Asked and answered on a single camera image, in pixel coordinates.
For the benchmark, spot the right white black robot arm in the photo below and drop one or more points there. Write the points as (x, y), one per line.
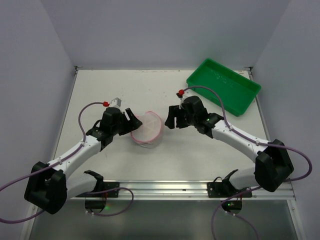
(272, 164)

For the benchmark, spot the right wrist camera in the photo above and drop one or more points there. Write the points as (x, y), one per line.
(181, 95)

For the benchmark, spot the aluminium mounting rail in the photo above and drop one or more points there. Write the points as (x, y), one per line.
(192, 190)

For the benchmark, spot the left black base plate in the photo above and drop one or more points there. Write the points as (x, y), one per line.
(109, 189)

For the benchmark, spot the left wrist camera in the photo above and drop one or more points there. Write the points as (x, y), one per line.
(115, 103)

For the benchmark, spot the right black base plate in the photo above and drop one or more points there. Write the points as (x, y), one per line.
(224, 189)

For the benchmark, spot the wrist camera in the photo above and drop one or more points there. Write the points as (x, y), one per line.
(115, 103)
(181, 95)

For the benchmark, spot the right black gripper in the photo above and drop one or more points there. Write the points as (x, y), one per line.
(178, 118)

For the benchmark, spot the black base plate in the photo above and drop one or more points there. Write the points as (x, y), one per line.
(109, 189)
(224, 189)

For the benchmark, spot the white mesh laundry bag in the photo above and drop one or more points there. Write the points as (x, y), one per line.
(150, 133)

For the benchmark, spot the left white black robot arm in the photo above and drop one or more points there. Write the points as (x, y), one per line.
(50, 186)

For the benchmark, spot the green plastic tray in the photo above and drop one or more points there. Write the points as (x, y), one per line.
(236, 91)

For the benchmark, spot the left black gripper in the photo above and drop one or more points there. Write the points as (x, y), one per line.
(125, 121)

